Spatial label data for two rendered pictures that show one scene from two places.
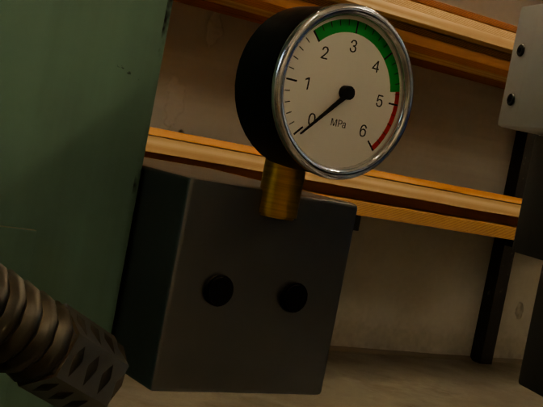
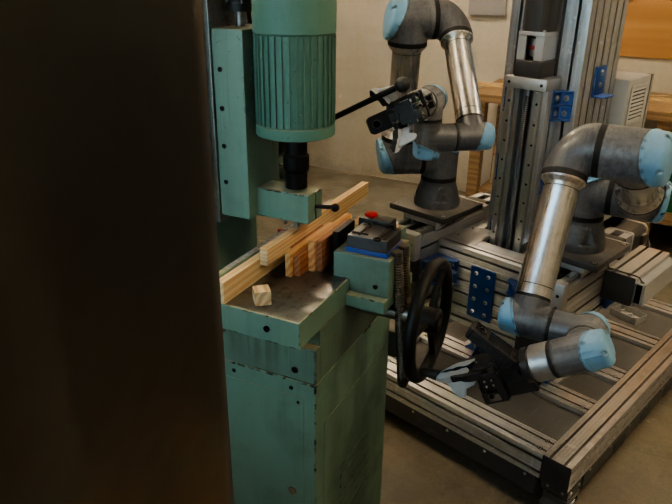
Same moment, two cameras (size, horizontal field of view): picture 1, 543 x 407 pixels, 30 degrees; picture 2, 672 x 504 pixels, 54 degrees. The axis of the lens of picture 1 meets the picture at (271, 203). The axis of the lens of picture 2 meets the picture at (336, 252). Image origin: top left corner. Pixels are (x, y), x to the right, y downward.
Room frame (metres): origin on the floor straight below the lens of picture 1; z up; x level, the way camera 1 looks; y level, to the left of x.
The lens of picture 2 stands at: (-0.91, 0.96, 1.54)
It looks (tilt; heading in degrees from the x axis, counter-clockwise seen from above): 23 degrees down; 331
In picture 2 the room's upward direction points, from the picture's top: 1 degrees clockwise
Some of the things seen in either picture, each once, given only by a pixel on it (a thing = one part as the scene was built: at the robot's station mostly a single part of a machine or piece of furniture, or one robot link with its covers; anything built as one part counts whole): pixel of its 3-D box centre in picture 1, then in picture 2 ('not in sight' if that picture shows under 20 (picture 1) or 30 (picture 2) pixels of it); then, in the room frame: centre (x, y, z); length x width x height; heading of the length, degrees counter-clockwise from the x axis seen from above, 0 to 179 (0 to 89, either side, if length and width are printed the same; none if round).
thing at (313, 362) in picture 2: not in sight; (256, 297); (0.50, 0.40, 0.76); 0.57 x 0.45 x 0.09; 35
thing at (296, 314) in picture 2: not in sight; (339, 273); (0.32, 0.25, 0.87); 0.61 x 0.30 x 0.06; 125
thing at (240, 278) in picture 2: not in sight; (292, 242); (0.42, 0.33, 0.93); 0.60 x 0.02 x 0.05; 125
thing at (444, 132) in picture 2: not in sight; (432, 138); (0.50, -0.13, 1.12); 0.11 x 0.08 x 0.11; 68
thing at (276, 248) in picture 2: not in sight; (321, 218); (0.47, 0.22, 0.95); 0.55 x 0.02 x 0.04; 125
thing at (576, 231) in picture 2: not in sight; (579, 227); (0.27, -0.50, 0.87); 0.15 x 0.15 x 0.10
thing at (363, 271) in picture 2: not in sight; (372, 263); (0.25, 0.21, 0.92); 0.15 x 0.13 x 0.09; 125
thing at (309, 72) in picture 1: (313, 114); not in sight; (0.38, -0.01, 0.65); 0.06 x 0.04 x 0.08; 125
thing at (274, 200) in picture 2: not in sight; (289, 204); (0.42, 0.33, 1.03); 0.14 x 0.07 x 0.09; 35
